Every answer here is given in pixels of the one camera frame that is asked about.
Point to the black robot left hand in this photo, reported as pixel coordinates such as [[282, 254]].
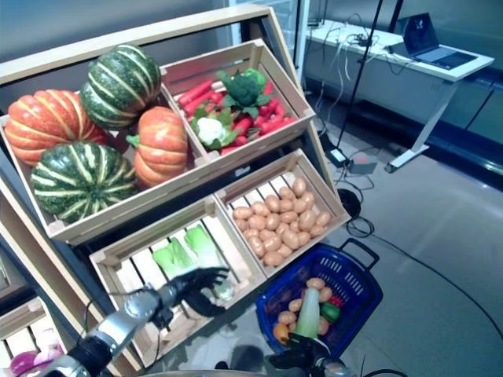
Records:
[[206, 310]]

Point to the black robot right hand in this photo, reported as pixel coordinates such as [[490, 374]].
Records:
[[302, 351]]

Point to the pale green napa cabbage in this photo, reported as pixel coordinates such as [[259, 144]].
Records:
[[308, 314]]

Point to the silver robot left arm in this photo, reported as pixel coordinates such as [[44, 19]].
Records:
[[118, 322]]

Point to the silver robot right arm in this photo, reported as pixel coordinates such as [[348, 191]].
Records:
[[332, 369]]

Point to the blue plastic shopping basket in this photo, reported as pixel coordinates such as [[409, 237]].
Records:
[[353, 282]]

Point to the orange bell pepper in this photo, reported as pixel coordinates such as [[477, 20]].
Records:
[[281, 331]]

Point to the brown potato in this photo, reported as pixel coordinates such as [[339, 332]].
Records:
[[257, 222], [273, 258], [307, 220], [299, 187], [323, 218], [291, 237], [315, 283], [272, 222], [325, 294], [308, 200], [323, 326], [286, 193], [243, 213], [272, 243], [285, 317], [272, 203], [295, 304]]

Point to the green bell pepper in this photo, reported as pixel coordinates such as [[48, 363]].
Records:
[[330, 312]]

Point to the red bell pepper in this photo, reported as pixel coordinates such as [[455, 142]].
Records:
[[335, 301]]

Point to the wooden cabbage crate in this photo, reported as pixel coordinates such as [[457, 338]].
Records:
[[129, 271]]

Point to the large wooden pumpkin crate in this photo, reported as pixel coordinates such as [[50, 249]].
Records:
[[137, 204]]

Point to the black round floor base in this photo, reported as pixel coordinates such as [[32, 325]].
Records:
[[349, 202]]

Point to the pink onion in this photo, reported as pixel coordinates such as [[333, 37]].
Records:
[[47, 356]]

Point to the small orange pumpkin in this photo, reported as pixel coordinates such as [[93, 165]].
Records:
[[161, 145]]

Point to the wooden potato crate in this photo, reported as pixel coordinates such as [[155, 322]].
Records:
[[319, 176]]

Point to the green striped pumpkin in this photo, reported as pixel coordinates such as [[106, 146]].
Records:
[[122, 82], [82, 180]]

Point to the white cauliflower with leaves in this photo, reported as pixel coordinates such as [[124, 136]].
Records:
[[210, 129]]

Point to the small wooden onion crate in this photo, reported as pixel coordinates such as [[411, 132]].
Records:
[[23, 316]]

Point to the red plastic carrot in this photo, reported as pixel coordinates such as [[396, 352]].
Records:
[[194, 91], [200, 103], [243, 125], [277, 125]]

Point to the purple onion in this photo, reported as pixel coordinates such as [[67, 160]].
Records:
[[21, 363]]

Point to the grey box with red button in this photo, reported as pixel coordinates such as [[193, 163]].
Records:
[[363, 165]]

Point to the black power adapter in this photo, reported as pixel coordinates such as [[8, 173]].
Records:
[[338, 156]]

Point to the green broccoli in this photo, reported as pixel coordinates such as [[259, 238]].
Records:
[[243, 90]]

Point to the large orange pumpkin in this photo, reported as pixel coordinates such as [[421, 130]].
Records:
[[43, 121]]

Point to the wooden carrot crate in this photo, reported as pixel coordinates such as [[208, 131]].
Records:
[[277, 68]]

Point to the wooden display shelf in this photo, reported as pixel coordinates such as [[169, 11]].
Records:
[[157, 31]]

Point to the white desk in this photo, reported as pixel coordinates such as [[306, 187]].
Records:
[[412, 86]]

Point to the black tripod pole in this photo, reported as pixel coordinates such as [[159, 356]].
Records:
[[363, 64]]

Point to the grey open laptop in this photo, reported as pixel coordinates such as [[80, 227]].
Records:
[[422, 33]]

